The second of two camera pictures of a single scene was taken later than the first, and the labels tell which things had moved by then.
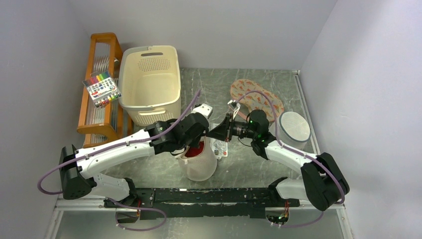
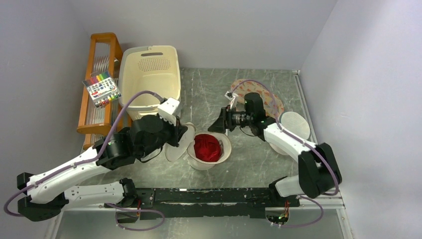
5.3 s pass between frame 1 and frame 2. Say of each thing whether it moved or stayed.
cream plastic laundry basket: stayed
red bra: moved
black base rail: stayed
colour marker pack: stayed
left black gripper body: moved
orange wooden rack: stayed
